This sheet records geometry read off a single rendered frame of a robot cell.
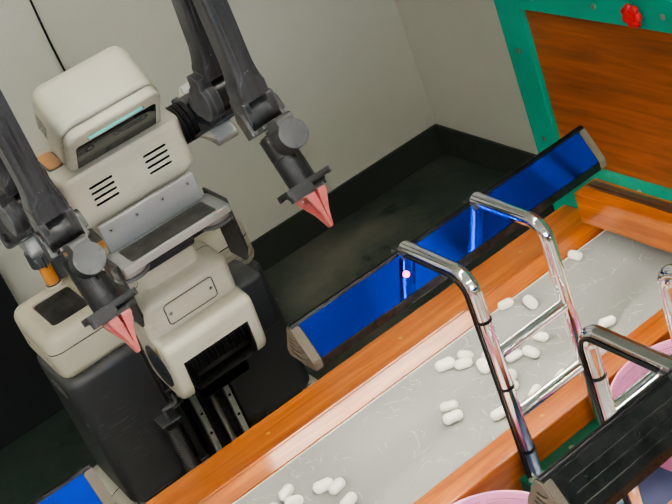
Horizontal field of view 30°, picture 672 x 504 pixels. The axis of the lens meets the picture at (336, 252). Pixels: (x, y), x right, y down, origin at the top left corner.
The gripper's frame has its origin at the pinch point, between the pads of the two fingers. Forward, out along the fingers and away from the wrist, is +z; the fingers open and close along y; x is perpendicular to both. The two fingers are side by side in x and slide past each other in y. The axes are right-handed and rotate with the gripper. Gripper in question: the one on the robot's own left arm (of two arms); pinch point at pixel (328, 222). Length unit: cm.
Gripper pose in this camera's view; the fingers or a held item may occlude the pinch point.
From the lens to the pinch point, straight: 234.6
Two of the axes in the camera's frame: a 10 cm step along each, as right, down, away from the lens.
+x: -3.2, 1.5, 9.3
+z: 5.4, 8.4, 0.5
